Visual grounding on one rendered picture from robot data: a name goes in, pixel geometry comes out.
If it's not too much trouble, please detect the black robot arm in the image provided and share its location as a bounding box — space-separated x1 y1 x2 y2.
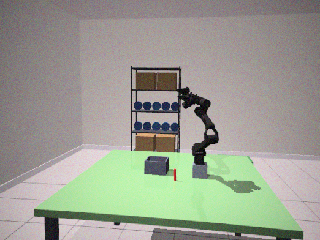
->
192 97 219 165

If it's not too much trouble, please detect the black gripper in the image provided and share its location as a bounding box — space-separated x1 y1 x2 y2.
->
176 87 199 107

